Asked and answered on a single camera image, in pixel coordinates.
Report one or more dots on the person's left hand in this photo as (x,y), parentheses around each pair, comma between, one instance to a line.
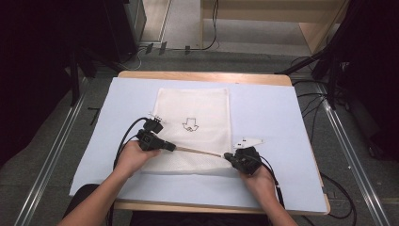
(135,158)

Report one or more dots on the black metal stand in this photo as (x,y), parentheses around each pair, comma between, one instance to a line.
(329,62)
(75,75)

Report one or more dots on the light wooden furniture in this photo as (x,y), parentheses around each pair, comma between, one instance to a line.
(273,9)

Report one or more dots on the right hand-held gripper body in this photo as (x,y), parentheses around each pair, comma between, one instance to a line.
(249,160)

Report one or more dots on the wooden table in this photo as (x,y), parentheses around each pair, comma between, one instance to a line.
(204,76)

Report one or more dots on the light blue table mat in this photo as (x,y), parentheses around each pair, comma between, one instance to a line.
(266,109)

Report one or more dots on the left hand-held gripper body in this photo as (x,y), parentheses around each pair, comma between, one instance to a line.
(150,139)

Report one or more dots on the person's right hand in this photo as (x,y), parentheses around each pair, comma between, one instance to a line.
(260,185)

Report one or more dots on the person's dark trousers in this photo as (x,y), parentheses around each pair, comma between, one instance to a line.
(188,220)

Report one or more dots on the white cloth bag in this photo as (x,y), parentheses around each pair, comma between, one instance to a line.
(193,106)

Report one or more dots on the metal floor rail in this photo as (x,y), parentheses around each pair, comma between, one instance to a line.
(50,160)
(351,163)

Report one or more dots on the black cabinet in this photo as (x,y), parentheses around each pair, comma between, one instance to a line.
(125,28)

